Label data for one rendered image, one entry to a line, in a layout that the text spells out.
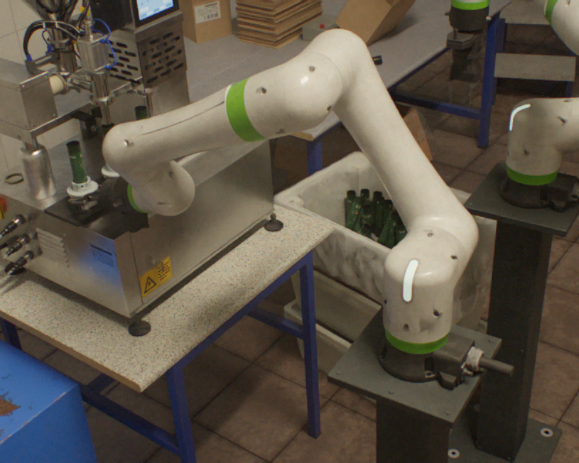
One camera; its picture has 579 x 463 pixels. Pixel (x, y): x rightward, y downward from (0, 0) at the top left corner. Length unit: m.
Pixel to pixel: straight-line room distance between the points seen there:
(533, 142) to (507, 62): 2.85
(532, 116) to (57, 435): 1.40
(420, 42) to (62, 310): 2.06
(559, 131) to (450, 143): 2.39
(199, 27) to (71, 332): 1.96
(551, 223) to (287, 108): 0.91
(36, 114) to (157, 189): 0.41
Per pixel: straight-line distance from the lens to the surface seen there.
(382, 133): 1.61
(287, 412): 2.90
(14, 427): 2.17
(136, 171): 1.73
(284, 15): 3.69
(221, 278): 2.23
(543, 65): 4.93
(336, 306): 2.75
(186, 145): 1.61
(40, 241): 2.19
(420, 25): 3.87
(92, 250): 2.03
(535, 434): 2.86
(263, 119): 1.48
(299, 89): 1.44
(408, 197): 1.64
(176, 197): 1.77
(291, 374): 3.03
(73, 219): 2.02
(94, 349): 2.08
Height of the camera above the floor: 2.05
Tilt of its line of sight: 33 degrees down
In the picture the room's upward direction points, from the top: 4 degrees counter-clockwise
